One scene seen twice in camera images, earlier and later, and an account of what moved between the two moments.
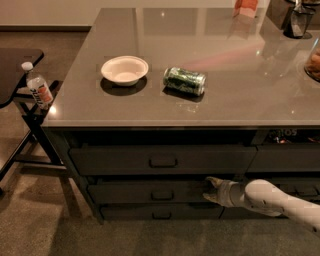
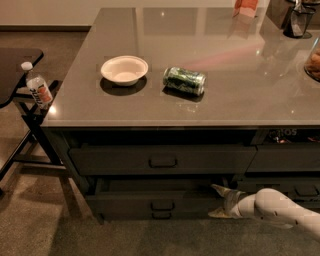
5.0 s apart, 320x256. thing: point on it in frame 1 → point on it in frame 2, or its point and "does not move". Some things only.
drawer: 306,188 does not move
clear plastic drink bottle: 38,86 does not move
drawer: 155,160 does not move
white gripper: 225,192 → 234,204
